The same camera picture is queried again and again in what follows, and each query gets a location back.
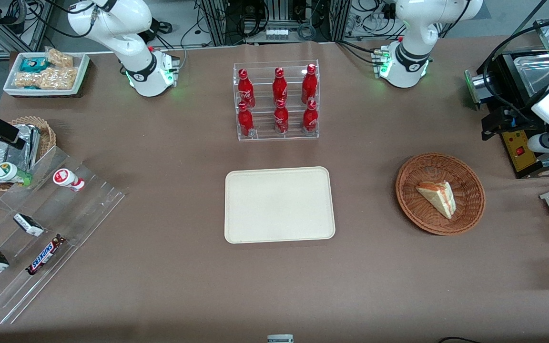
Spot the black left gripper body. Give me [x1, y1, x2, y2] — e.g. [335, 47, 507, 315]
[493, 107, 544, 140]

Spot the triangular sandwich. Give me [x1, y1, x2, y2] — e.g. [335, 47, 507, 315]
[416, 180, 457, 220]

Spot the aluminium foil tray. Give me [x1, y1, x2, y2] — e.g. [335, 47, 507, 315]
[0, 125, 41, 184]

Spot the light wicker basket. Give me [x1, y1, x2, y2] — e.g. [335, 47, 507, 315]
[0, 117, 57, 191]

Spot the white snack tray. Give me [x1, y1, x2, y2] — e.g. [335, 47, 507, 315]
[4, 51, 90, 97]

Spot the brown wicker basket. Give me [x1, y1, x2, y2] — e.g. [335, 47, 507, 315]
[395, 152, 486, 236]

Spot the beige plastic tray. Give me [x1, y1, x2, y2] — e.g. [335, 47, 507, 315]
[224, 166, 336, 244]

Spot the black machine yellow panel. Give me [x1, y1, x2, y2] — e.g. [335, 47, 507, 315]
[465, 19, 549, 179]

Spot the green yogurt bottle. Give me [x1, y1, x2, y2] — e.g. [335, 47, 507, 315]
[0, 162, 33, 186]

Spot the large clear nut bag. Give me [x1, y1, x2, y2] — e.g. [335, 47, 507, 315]
[14, 67, 79, 90]

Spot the teal snack packet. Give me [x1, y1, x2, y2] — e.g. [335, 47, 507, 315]
[20, 57, 49, 73]

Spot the red lid yogurt bottle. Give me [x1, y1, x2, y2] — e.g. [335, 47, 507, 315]
[53, 168, 85, 192]

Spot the small clear nut bag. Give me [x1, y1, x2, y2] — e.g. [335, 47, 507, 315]
[46, 48, 74, 68]

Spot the clear acrylic stepped shelf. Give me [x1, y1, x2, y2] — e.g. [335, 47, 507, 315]
[0, 145, 126, 324]

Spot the Snickers chocolate bar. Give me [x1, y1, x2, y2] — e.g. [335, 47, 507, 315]
[26, 234, 67, 275]

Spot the red cola bottle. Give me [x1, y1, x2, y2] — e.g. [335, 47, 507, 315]
[302, 100, 319, 134]
[237, 102, 255, 138]
[274, 99, 289, 134]
[237, 69, 256, 109]
[273, 68, 288, 103]
[301, 64, 318, 104]

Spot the clear acrylic bottle rack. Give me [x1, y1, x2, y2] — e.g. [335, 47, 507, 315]
[233, 60, 320, 141]

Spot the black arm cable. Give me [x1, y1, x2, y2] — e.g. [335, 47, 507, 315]
[482, 19, 549, 124]

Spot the aluminium frame rack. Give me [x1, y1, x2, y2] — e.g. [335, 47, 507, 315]
[198, 0, 351, 46]

